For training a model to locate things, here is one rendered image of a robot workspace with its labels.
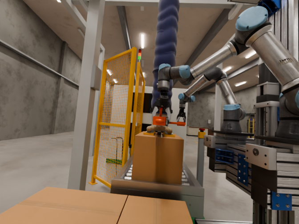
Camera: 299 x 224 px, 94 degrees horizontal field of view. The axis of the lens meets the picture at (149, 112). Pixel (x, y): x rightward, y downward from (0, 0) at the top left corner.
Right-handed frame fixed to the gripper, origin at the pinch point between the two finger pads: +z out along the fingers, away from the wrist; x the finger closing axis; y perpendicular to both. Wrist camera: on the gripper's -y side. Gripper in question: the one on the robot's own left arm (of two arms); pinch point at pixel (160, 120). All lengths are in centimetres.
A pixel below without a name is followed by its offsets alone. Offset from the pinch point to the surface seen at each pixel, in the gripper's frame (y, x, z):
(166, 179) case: 30, -8, 45
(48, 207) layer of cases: -6, 60, 54
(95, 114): 303, 186, -12
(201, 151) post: 81, -50, 29
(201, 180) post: 81, -51, 61
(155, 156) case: 30.2, 2.4, 28.1
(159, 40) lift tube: 50, 6, -82
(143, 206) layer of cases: 6, 7, 54
